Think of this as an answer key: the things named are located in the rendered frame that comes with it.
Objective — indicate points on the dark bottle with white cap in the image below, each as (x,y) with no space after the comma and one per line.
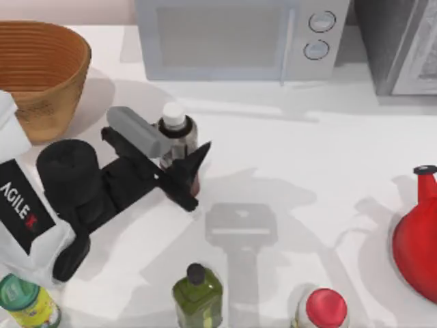
(175,124)

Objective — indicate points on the brown woven basket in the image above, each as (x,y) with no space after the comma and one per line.
(51,92)

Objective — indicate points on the microwave oven door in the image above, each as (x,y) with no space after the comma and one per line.
(218,37)

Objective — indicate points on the green bottle with black cap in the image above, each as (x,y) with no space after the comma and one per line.
(198,300)

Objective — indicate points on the yellow can with green lid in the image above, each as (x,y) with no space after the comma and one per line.
(27,304)

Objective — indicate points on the pale microwave oven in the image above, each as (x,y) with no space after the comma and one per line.
(317,70)

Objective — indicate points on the round microwave knob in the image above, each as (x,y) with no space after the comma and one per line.
(316,50)
(322,21)

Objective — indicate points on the bottle with red cap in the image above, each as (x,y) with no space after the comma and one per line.
(326,307)

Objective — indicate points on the grey cabinet with dark inside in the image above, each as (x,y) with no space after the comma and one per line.
(385,51)

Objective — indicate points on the red watering can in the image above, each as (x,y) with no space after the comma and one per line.
(418,235)

